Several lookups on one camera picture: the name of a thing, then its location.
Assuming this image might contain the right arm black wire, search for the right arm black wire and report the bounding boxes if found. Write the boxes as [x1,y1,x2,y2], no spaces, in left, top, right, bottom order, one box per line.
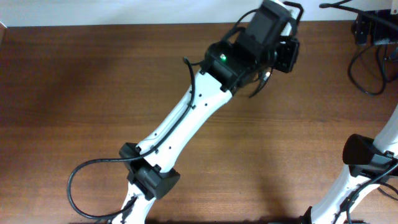
[318,0,398,224]

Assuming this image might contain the black USB cable three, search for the black USB cable three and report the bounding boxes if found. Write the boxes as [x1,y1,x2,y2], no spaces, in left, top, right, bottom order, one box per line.
[248,67,275,99]

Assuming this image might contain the black USB cable one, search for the black USB cable one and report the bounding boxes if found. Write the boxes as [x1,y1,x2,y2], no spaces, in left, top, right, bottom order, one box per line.
[347,43,398,96]

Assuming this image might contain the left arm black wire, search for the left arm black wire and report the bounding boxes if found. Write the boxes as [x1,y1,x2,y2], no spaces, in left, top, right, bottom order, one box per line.
[67,55,197,220]

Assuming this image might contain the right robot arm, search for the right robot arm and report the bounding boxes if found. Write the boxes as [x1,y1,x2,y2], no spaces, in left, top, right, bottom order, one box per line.
[297,1,397,224]

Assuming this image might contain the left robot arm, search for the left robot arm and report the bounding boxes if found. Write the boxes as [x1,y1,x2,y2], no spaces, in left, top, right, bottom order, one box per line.
[111,1,303,223]

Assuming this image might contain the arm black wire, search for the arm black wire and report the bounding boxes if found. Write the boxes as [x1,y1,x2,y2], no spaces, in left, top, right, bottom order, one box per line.
[318,0,398,224]
[67,55,197,220]

